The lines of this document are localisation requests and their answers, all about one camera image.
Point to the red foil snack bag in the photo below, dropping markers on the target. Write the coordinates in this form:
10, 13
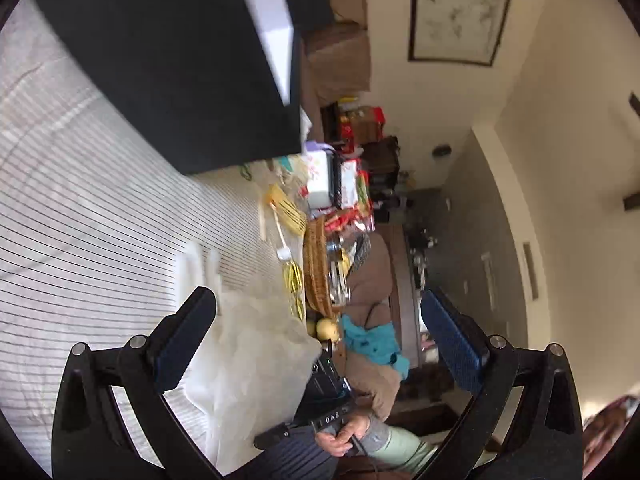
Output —
350, 221

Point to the dark brown bag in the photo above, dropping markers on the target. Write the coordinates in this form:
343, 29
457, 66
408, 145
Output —
382, 165

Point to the teal cloth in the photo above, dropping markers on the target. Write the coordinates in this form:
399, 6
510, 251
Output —
372, 342

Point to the person's right forearm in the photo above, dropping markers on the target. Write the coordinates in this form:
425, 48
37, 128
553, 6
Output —
400, 447

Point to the white plastic bag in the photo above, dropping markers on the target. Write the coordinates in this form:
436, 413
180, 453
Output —
250, 360

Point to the wicker basket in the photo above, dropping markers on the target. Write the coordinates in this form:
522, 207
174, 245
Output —
315, 270

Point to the white floral tissue box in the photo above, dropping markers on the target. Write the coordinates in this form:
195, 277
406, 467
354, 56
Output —
317, 185

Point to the dark sofa cushion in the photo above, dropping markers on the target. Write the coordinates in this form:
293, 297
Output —
312, 2

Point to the person's right hand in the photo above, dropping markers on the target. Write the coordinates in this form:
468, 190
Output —
345, 437

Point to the green carabiner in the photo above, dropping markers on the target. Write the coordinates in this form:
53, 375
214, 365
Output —
246, 172

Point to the dark wooden coffee table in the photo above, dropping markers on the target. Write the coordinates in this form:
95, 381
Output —
405, 285

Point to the yellow pear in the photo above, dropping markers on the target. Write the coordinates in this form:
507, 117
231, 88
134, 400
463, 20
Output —
327, 330

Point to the dark striped cloth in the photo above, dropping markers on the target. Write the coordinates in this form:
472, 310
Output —
305, 460

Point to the white striped cloth desktop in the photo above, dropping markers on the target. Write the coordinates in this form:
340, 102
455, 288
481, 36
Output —
75, 210

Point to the wrapped white plastic spoon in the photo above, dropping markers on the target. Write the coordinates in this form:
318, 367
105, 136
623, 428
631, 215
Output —
283, 254

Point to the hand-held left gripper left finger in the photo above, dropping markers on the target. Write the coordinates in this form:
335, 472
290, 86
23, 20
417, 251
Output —
175, 350

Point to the teal plastic clip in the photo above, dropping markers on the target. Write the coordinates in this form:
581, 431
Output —
286, 163

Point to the round wall fixture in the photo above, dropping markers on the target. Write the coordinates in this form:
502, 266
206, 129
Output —
442, 150

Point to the brown sofa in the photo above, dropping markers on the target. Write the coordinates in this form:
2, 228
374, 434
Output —
372, 280

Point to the pile of yellow sachets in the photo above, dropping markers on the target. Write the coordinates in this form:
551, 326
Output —
295, 290

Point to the wooden chopsticks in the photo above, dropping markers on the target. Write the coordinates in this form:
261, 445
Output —
263, 222

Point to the long yellow paper packet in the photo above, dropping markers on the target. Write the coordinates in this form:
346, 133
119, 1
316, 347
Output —
290, 212

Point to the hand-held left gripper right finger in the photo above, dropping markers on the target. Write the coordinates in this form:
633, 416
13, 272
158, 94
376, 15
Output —
452, 345

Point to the red cardboard box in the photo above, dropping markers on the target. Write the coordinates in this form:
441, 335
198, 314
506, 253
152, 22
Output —
362, 122

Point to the white and red snack bag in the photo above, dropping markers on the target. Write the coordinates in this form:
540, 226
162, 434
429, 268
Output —
356, 185

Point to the framed wall painting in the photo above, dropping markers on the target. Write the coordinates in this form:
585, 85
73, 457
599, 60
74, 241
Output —
460, 10

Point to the black storage box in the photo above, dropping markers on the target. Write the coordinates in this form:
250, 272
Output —
150, 60

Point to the rectangular ceiling vent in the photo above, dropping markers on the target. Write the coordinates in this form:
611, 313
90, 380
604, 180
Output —
530, 270

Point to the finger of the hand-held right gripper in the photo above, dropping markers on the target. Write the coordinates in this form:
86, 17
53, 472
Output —
272, 437

